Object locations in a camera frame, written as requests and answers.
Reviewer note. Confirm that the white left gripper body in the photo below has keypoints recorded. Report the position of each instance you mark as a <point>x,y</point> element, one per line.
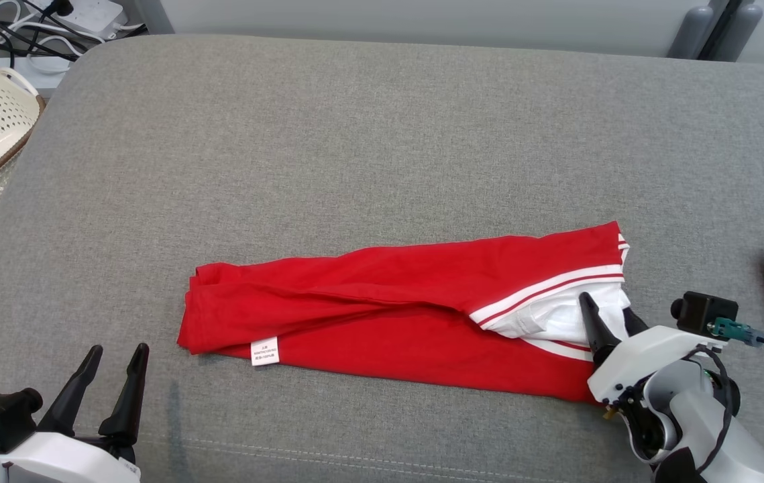
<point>66,463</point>

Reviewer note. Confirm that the red white-trimmed jersey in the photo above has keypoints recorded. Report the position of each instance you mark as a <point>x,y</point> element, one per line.
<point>388,302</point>

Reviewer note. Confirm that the black plug adapter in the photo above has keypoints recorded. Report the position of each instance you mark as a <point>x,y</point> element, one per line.
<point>60,7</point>

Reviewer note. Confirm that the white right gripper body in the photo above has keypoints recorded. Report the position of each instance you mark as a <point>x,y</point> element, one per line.
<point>636,362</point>

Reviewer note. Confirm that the white flat box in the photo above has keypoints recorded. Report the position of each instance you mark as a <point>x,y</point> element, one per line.
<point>26,70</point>

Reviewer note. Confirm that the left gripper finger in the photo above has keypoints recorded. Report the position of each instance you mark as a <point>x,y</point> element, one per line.
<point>73,399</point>
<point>128,409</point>

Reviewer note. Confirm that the white power strip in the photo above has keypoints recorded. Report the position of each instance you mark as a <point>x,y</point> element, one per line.
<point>86,12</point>

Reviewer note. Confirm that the teal right camera connector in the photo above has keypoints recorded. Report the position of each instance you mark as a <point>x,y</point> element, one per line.
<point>734,331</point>

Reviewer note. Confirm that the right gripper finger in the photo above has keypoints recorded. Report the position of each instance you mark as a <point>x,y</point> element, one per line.
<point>635,325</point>
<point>596,329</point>

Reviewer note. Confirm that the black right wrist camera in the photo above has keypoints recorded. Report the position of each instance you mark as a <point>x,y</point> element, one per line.
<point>703,312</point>

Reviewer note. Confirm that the grey partition post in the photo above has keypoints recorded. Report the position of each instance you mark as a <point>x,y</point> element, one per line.
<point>737,33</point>
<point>153,15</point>
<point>690,33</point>

